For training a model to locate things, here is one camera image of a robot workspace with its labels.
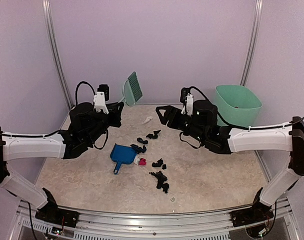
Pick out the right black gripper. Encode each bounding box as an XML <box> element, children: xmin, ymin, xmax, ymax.
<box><xmin>156</xmin><ymin>105</ymin><xmax>207</xmax><ymax>143</ymax></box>

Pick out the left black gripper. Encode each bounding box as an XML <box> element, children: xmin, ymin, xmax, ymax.
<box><xmin>86</xmin><ymin>101</ymin><xmax>124</xmax><ymax>145</ymax></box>

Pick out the green hand brush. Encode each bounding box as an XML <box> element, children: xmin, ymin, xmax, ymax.
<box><xmin>118</xmin><ymin>72</ymin><xmax>143</xmax><ymax>107</ymax></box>

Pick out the blue plastic dustpan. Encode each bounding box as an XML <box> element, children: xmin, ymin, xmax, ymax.
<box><xmin>110</xmin><ymin>144</ymin><xmax>137</xmax><ymax>175</ymax></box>

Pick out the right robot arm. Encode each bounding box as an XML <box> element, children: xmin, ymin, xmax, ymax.
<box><xmin>156</xmin><ymin>100</ymin><xmax>304</xmax><ymax>222</ymax></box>

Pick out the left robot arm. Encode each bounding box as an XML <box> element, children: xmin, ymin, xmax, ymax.
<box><xmin>0</xmin><ymin>102</ymin><xmax>124</xmax><ymax>223</ymax></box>

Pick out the white crumpled paper scrap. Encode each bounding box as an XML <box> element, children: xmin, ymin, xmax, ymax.
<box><xmin>142</xmin><ymin>116</ymin><xmax>153</xmax><ymax>125</ymax></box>

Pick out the black paper scrap middle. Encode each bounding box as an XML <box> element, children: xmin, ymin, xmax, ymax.
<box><xmin>137</xmin><ymin>137</ymin><xmax>148</xmax><ymax>145</ymax></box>

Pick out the white paper scrap by dustpan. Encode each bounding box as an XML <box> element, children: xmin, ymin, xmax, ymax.
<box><xmin>133</xmin><ymin>156</ymin><xmax>140</xmax><ymax>165</ymax></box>

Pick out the black paper scrap large lower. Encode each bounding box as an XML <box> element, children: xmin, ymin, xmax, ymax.
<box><xmin>149</xmin><ymin>171</ymin><xmax>169</xmax><ymax>194</ymax></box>

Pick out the green plastic waste bin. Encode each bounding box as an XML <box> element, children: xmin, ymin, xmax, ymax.
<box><xmin>213</xmin><ymin>85</ymin><xmax>262</xmax><ymax>127</ymax></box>

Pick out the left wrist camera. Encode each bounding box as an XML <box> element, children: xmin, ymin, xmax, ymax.
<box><xmin>93</xmin><ymin>84</ymin><xmax>109</xmax><ymax>115</ymax></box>

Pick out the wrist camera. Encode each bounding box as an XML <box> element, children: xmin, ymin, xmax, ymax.
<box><xmin>180</xmin><ymin>87</ymin><xmax>194</xmax><ymax>116</ymax></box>
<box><xmin>93</xmin><ymin>84</ymin><xmax>109</xmax><ymax>115</ymax></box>

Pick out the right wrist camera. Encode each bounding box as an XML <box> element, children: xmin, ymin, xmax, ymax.
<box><xmin>180</xmin><ymin>87</ymin><xmax>194</xmax><ymax>116</ymax></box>

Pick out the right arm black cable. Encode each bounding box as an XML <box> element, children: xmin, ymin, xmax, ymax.
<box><xmin>189</xmin><ymin>86</ymin><xmax>304</xmax><ymax>131</ymax></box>

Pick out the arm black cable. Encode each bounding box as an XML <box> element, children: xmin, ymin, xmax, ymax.
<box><xmin>74</xmin><ymin>80</ymin><xmax>96</xmax><ymax>106</ymax></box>
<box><xmin>189</xmin><ymin>86</ymin><xmax>304</xmax><ymax>131</ymax></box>

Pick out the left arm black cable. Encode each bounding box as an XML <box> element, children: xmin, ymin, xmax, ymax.
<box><xmin>74</xmin><ymin>80</ymin><xmax>96</xmax><ymax>106</ymax></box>

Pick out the aluminium front rail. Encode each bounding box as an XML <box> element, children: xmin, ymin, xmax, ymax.
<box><xmin>15</xmin><ymin>197</ymin><xmax>296</xmax><ymax>240</ymax></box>

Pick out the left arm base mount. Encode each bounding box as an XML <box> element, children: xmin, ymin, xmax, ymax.
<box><xmin>35</xmin><ymin>203</ymin><xmax>79</xmax><ymax>228</ymax></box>

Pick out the left aluminium frame post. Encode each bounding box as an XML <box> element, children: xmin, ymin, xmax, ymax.
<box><xmin>42</xmin><ymin>0</ymin><xmax>73</xmax><ymax>110</ymax></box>

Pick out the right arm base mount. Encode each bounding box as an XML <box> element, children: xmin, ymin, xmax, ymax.
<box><xmin>230</xmin><ymin>205</ymin><xmax>274</xmax><ymax>227</ymax></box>

